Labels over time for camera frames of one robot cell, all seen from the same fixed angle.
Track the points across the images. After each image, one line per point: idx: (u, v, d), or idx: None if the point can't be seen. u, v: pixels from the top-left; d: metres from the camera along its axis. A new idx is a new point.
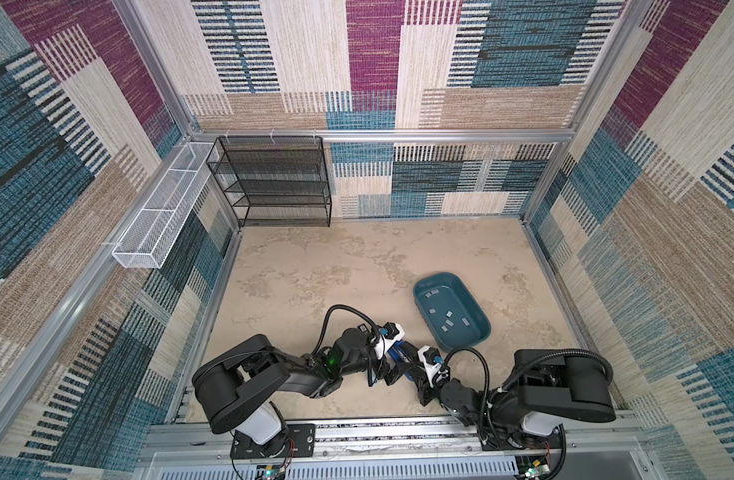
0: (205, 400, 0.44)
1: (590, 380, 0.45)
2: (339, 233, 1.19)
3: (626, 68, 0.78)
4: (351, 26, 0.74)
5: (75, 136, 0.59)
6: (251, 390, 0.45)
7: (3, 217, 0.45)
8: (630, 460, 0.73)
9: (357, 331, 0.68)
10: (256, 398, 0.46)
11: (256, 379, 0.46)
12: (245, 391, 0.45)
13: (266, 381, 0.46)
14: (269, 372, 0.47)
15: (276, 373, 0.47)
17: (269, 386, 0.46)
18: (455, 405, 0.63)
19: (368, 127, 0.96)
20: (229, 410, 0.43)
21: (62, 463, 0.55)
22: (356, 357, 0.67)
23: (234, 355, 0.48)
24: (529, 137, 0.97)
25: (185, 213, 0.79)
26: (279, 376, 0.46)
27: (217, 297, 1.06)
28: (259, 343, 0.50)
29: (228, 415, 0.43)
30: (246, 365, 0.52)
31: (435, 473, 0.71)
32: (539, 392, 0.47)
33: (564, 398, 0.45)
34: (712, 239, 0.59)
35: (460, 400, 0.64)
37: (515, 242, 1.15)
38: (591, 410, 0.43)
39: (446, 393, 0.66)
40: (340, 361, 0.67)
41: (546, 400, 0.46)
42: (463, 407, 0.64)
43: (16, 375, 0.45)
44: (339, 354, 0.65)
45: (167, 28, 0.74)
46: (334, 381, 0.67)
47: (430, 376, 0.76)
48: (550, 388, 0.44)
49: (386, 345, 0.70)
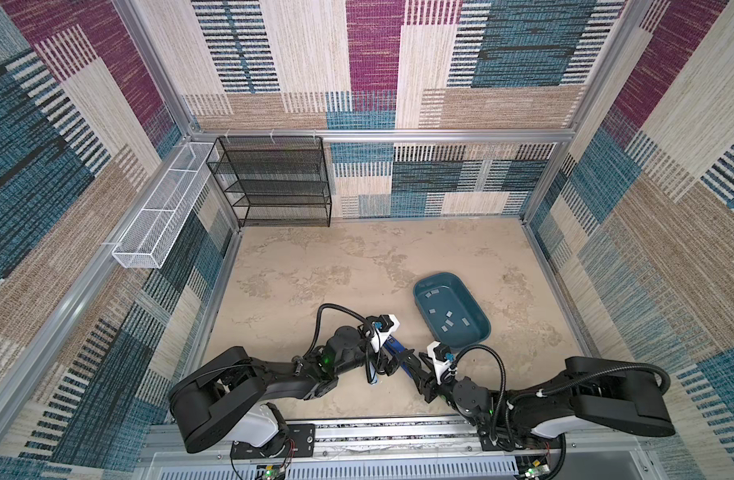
0: (179, 417, 0.43)
1: (651, 395, 0.45)
2: (339, 234, 1.19)
3: (626, 68, 0.78)
4: (351, 26, 0.74)
5: (75, 136, 0.59)
6: (224, 409, 0.43)
7: (3, 217, 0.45)
8: (630, 460, 0.73)
9: (348, 330, 0.65)
10: (231, 415, 0.44)
11: (229, 397, 0.44)
12: (219, 409, 0.43)
13: (242, 396, 0.44)
14: (245, 387, 0.45)
15: (252, 387, 0.45)
17: (244, 402, 0.44)
18: (468, 404, 0.61)
19: (368, 127, 0.96)
20: (204, 429, 0.41)
21: (62, 463, 0.55)
22: (350, 355, 0.66)
23: (209, 371, 0.46)
24: (529, 137, 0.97)
25: (185, 213, 0.79)
26: (256, 391, 0.44)
27: (217, 297, 1.06)
28: (236, 354, 0.48)
29: (204, 434, 0.42)
30: (225, 378, 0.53)
31: (435, 474, 0.71)
32: (600, 404, 0.45)
33: (630, 412, 0.44)
34: (712, 239, 0.59)
35: (473, 399, 0.61)
37: (515, 242, 1.15)
38: (654, 426, 0.42)
39: (459, 392, 0.63)
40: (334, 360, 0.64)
41: (607, 412, 0.44)
42: (476, 407, 0.61)
43: (16, 376, 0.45)
44: (332, 354, 0.62)
45: (167, 28, 0.74)
46: (330, 381, 0.65)
47: (439, 373, 0.73)
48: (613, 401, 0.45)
49: (381, 339, 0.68)
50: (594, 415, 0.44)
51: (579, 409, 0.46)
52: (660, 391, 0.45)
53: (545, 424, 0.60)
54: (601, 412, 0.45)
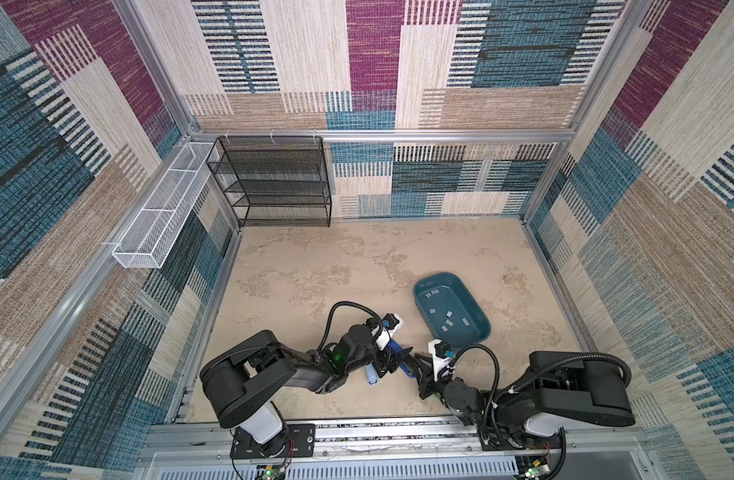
0: (212, 394, 0.45)
1: (612, 386, 0.45)
2: (339, 233, 1.19)
3: (626, 69, 0.78)
4: (352, 26, 0.74)
5: (75, 136, 0.59)
6: (258, 386, 0.45)
7: (3, 217, 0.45)
8: (630, 460, 0.73)
9: (360, 325, 0.69)
10: (263, 393, 0.46)
11: (262, 375, 0.46)
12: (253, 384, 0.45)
13: (275, 374, 0.46)
14: (276, 368, 0.47)
15: (283, 368, 0.47)
17: (276, 382, 0.46)
18: (458, 404, 0.63)
19: (368, 127, 0.96)
20: (237, 405, 0.43)
21: (62, 463, 0.55)
22: (362, 352, 0.69)
23: (241, 350, 0.49)
24: (529, 137, 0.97)
25: (185, 213, 0.79)
26: (286, 372, 0.47)
27: (217, 297, 1.06)
28: (266, 338, 0.50)
29: (236, 411, 0.44)
30: (252, 360, 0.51)
31: (435, 474, 0.71)
32: (558, 394, 0.46)
33: (586, 402, 0.45)
34: (712, 239, 0.59)
35: (463, 400, 0.63)
37: (515, 242, 1.15)
38: (612, 415, 0.43)
39: (450, 392, 0.65)
40: (347, 356, 0.68)
41: (564, 403, 0.45)
42: (466, 406, 0.62)
43: (16, 376, 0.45)
44: (346, 350, 0.66)
45: (167, 28, 0.74)
46: (342, 377, 0.68)
47: (437, 370, 0.76)
48: (569, 392, 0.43)
49: (385, 337, 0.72)
50: (552, 407, 0.46)
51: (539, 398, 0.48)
52: (624, 383, 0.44)
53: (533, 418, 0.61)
54: (562, 401, 0.46)
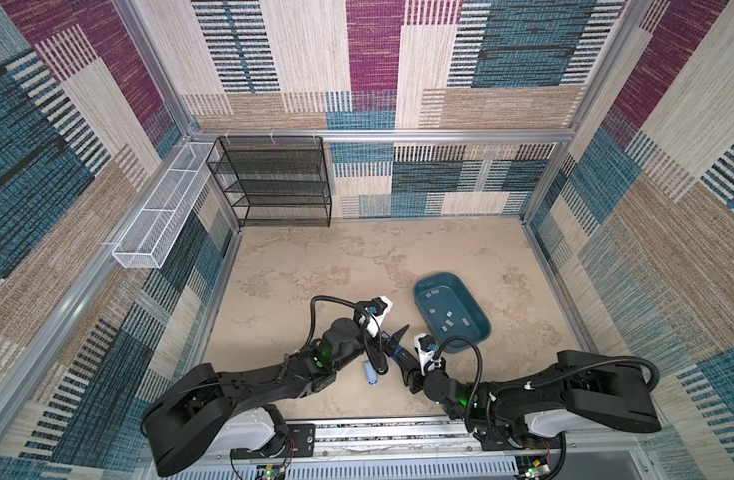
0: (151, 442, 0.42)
1: (638, 395, 0.44)
2: (339, 233, 1.19)
3: (626, 68, 0.78)
4: (352, 26, 0.74)
5: (75, 136, 0.59)
6: (188, 434, 0.41)
7: (3, 217, 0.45)
8: (630, 461, 0.73)
9: (344, 321, 0.62)
10: (198, 438, 0.42)
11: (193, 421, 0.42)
12: (185, 429, 0.41)
13: (209, 416, 0.41)
14: (210, 408, 0.42)
15: (216, 409, 0.42)
17: (207, 426, 0.41)
18: (437, 396, 0.62)
19: (368, 127, 0.96)
20: (170, 457, 0.40)
21: (62, 463, 0.55)
22: (347, 348, 0.62)
23: (175, 392, 0.44)
24: (529, 137, 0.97)
25: (185, 213, 0.79)
26: (218, 413, 0.42)
27: (217, 297, 1.06)
28: (203, 374, 0.45)
29: (172, 460, 0.41)
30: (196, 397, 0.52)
31: (436, 474, 0.71)
32: (591, 397, 0.44)
33: (620, 407, 0.43)
34: (712, 239, 0.59)
35: (442, 392, 0.62)
37: (515, 243, 1.15)
38: (643, 423, 0.42)
39: (430, 384, 0.64)
40: (332, 354, 0.61)
41: (597, 406, 0.44)
42: (445, 399, 0.62)
43: (16, 376, 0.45)
44: (329, 348, 0.58)
45: (167, 28, 0.74)
46: (329, 376, 0.62)
47: (423, 363, 0.75)
48: (601, 395, 0.45)
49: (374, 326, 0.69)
50: (584, 409, 0.44)
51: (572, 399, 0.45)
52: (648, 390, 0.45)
53: (536, 416, 0.62)
54: (594, 403, 0.44)
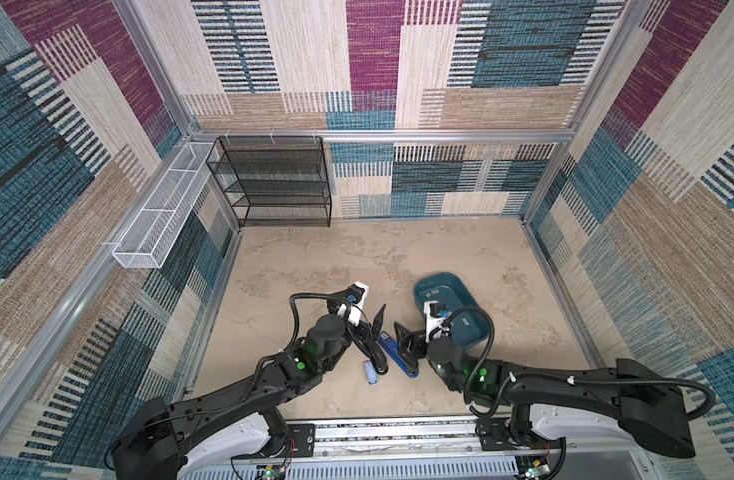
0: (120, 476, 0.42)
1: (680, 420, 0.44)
2: (339, 233, 1.19)
3: (626, 68, 0.78)
4: (352, 26, 0.74)
5: (75, 136, 0.59)
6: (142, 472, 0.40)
7: (3, 217, 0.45)
8: (629, 461, 0.73)
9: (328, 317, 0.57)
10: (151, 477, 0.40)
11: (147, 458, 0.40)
12: (143, 467, 0.40)
13: (154, 458, 0.39)
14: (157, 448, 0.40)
15: (167, 448, 0.40)
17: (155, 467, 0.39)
18: (440, 359, 0.58)
19: (368, 127, 0.96)
20: None
21: (62, 463, 0.55)
22: (333, 346, 0.57)
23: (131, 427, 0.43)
24: (529, 137, 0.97)
25: (185, 213, 0.79)
26: (169, 452, 0.40)
27: (217, 297, 1.06)
28: (155, 407, 0.43)
29: None
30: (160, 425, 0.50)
31: (435, 474, 0.71)
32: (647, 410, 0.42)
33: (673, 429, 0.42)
34: (712, 239, 0.59)
35: (446, 356, 0.58)
37: (515, 243, 1.15)
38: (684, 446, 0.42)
39: (434, 347, 0.61)
40: (318, 353, 0.57)
41: (653, 420, 0.42)
42: (448, 363, 0.58)
43: (15, 376, 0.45)
44: (313, 348, 0.54)
45: (167, 28, 0.74)
46: (314, 377, 0.57)
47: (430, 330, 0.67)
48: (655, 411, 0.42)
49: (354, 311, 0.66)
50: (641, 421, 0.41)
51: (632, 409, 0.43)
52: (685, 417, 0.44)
53: (544, 416, 0.62)
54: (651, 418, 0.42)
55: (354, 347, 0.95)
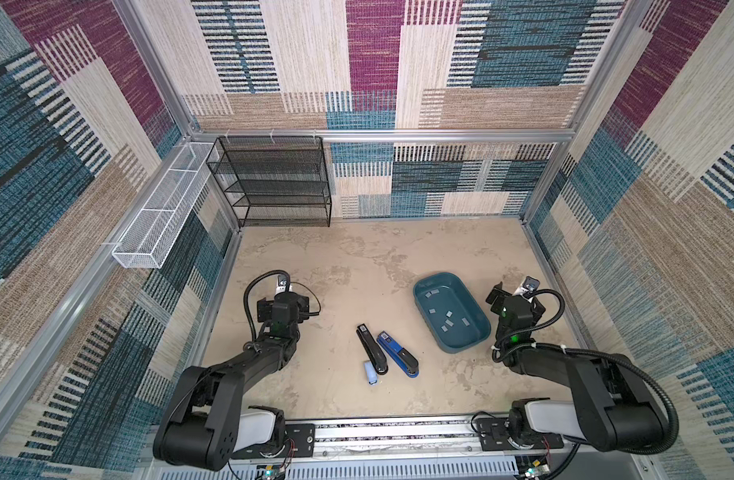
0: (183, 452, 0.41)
1: (627, 415, 0.43)
2: (339, 233, 1.19)
3: (626, 68, 0.78)
4: (351, 26, 0.74)
5: (75, 136, 0.59)
6: (220, 417, 0.42)
7: (3, 217, 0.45)
8: (630, 460, 0.73)
9: (281, 294, 0.70)
10: (230, 418, 0.44)
11: (217, 404, 0.43)
12: (219, 406, 0.43)
13: (227, 393, 0.44)
14: (224, 387, 0.44)
15: (229, 384, 0.44)
17: (231, 402, 0.44)
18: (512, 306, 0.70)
19: (368, 127, 0.96)
20: (216, 446, 0.41)
21: (62, 463, 0.55)
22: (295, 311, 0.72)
23: (176, 407, 0.43)
24: (530, 137, 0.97)
25: (185, 213, 0.79)
26: (234, 384, 0.44)
27: (217, 297, 1.06)
28: (189, 378, 0.45)
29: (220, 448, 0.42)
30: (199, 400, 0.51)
31: (435, 473, 0.71)
32: (592, 377, 0.46)
33: (599, 401, 0.44)
34: (712, 239, 0.59)
35: (519, 307, 0.70)
37: (515, 243, 1.15)
38: (615, 432, 0.42)
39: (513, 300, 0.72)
40: (287, 320, 0.70)
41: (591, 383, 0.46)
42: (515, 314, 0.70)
43: (16, 375, 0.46)
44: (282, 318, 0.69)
45: (168, 29, 0.74)
46: (292, 342, 0.69)
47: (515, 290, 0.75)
48: (599, 385, 0.45)
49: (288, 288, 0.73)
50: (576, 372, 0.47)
51: (578, 362, 0.48)
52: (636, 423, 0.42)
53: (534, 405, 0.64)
54: (585, 379, 0.46)
55: (354, 347, 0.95)
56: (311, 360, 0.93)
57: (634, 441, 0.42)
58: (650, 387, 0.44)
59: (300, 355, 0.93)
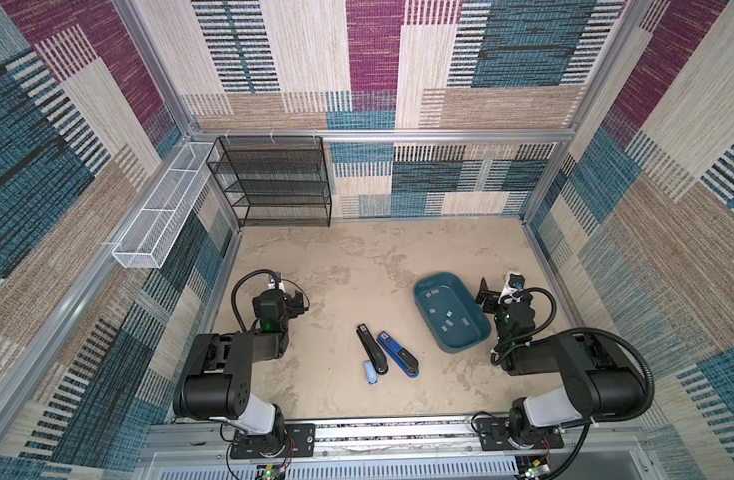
0: (199, 404, 0.44)
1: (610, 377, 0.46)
2: (339, 233, 1.19)
3: (626, 69, 0.78)
4: (351, 26, 0.74)
5: (75, 136, 0.59)
6: (236, 365, 0.47)
7: (3, 217, 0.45)
8: (630, 460, 0.73)
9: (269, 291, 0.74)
10: (245, 367, 0.48)
11: (233, 356, 0.48)
12: (236, 357, 0.47)
13: (242, 346, 0.49)
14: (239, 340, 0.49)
15: (244, 338, 0.49)
17: (247, 353, 0.49)
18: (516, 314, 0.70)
19: (368, 127, 0.96)
20: (235, 390, 0.45)
21: (62, 463, 0.55)
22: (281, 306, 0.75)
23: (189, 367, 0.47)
24: (530, 137, 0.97)
25: (185, 213, 0.79)
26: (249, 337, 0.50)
27: (217, 297, 1.06)
28: (201, 341, 0.49)
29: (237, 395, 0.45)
30: None
31: (435, 473, 0.71)
32: (573, 346, 0.50)
33: (581, 365, 0.47)
34: (712, 239, 0.59)
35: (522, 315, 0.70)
37: (515, 243, 1.15)
38: (598, 392, 0.44)
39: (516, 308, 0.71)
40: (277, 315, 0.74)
41: (572, 352, 0.49)
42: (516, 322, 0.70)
43: (16, 375, 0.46)
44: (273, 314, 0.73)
45: (168, 29, 0.74)
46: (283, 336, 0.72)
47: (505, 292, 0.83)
48: (580, 353, 0.49)
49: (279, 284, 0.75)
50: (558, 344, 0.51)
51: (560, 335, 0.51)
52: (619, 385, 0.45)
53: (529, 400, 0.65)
54: (566, 348, 0.50)
55: (354, 346, 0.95)
56: (311, 360, 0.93)
57: (619, 406, 0.44)
58: (627, 351, 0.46)
59: (300, 355, 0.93)
